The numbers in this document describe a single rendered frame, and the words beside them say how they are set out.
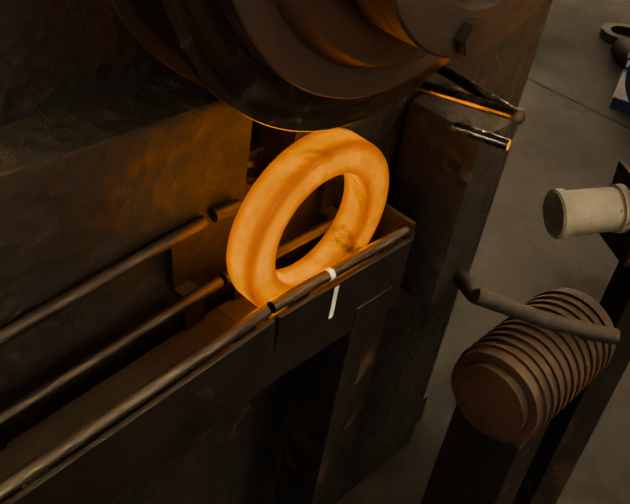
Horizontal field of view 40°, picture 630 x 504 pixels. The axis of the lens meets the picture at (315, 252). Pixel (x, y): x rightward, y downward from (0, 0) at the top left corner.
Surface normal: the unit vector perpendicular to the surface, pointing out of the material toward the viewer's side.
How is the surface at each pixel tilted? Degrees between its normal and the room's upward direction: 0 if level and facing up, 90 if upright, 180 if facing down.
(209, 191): 90
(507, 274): 0
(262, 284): 90
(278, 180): 38
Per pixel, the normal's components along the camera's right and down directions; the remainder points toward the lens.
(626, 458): 0.14, -0.78
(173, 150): 0.72, 0.50
